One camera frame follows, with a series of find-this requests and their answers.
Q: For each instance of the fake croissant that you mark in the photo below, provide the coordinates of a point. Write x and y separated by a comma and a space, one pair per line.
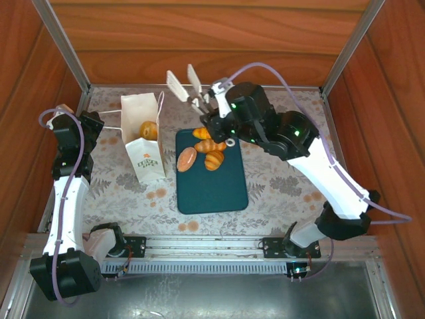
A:
214, 160
201, 133
209, 145

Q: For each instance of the round golden fake bun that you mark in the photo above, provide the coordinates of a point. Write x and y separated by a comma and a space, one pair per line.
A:
147, 130

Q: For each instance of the oval bread roll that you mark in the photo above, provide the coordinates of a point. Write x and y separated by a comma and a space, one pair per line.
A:
186, 159

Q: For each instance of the illustrated paper gift bag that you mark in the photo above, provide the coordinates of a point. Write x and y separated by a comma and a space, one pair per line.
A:
146, 159

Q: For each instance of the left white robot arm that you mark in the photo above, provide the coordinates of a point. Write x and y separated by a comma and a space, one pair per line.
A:
66, 212

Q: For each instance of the teal rectangular tray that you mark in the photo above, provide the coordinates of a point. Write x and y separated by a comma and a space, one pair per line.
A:
212, 189

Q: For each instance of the floral print tablecloth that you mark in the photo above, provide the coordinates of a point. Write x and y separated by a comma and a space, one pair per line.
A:
265, 206

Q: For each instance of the small circuit board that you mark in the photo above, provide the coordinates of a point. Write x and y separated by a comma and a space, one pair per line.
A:
299, 269

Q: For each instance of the grey metal plate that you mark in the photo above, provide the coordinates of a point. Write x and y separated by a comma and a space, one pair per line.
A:
199, 299

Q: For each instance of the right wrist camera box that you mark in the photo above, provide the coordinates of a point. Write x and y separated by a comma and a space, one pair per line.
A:
220, 89

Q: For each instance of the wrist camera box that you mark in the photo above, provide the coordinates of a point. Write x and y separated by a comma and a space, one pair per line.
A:
220, 89
63, 109

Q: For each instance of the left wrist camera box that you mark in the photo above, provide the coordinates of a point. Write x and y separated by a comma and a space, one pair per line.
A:
63, 109

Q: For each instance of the aluminium frame post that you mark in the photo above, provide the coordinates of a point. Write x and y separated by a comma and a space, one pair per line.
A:
352, 46
63, 46

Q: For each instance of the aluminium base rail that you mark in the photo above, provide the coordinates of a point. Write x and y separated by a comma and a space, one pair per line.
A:
206, 247

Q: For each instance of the aluminium frame beam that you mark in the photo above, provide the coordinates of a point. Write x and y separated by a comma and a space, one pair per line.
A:
16, 292
378, 289

